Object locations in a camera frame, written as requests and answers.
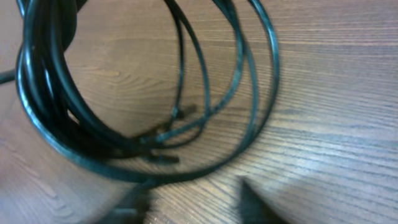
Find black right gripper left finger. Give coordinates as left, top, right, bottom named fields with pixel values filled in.
left=95, top=180, right=155, bottom=224

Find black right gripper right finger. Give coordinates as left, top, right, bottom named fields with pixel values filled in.
left=238, top=177, right=289, bottom=224

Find black usb cable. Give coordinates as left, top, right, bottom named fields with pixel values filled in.
left=133, top=0, right=246, bottom=166
left=14, top=0, right=280, bottom=184

